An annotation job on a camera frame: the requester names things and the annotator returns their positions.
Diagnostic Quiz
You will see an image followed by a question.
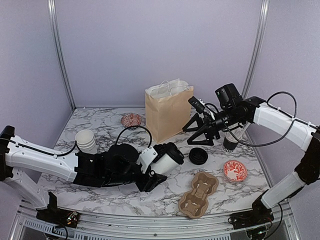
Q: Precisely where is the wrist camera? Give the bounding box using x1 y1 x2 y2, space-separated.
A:
136 146 158 174
188 96 206 114

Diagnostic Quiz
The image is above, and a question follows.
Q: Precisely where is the brown cardboard cup carrier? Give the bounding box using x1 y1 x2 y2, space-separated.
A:
178 172 219 219

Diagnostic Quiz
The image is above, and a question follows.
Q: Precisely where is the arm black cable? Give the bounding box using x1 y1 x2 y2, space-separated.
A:
221 91 320 147
7 124 154 158

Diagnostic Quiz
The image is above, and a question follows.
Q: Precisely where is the right arm base board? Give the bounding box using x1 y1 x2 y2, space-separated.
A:
228 209 274 230

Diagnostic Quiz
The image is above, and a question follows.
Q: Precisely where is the black cup holding straws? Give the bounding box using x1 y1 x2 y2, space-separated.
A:
222 133 239 153

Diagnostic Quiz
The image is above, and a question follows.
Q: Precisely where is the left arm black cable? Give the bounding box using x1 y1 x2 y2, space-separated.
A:
7 124 154 158

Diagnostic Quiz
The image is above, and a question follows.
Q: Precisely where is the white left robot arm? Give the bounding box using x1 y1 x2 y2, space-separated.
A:
0 125 184 223

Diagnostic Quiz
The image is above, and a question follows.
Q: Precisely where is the stack of white cups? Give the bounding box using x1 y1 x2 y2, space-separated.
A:
75 129 98 155

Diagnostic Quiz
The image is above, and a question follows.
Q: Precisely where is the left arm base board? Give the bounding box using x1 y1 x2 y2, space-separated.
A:
36 208 80 228

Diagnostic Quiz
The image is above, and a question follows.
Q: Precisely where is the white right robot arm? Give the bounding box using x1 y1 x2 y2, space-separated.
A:
182 83 320 224

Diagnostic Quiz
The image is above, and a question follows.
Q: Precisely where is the red patterned bowl left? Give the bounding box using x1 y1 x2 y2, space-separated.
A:
120 113 142 127

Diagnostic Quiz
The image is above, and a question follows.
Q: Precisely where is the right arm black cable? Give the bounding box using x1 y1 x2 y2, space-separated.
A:
221 91 320 147

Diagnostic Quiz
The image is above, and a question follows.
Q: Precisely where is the red floral bowl right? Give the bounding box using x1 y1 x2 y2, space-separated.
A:
223 160 248 183

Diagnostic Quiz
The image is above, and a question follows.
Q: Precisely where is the brown paper takeout bag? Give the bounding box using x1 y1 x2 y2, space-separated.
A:
145 78 194 144

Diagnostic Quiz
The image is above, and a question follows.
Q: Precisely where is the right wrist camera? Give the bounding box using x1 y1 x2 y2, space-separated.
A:
188 96 206 114

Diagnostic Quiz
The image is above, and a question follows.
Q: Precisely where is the white paper coffee cup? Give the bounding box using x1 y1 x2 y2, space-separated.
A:
150 151 180 176

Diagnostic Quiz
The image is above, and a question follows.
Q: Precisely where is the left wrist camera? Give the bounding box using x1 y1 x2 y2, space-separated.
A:
136 146 158 174

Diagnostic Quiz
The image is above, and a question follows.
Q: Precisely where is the black coffee cup lid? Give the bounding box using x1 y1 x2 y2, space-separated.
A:
165 142 185 165

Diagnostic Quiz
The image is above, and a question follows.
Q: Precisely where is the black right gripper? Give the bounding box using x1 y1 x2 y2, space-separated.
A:
183 105 243 146

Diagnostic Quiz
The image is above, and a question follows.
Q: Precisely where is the stack of black lids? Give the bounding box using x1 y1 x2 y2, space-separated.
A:
188 147 208 165

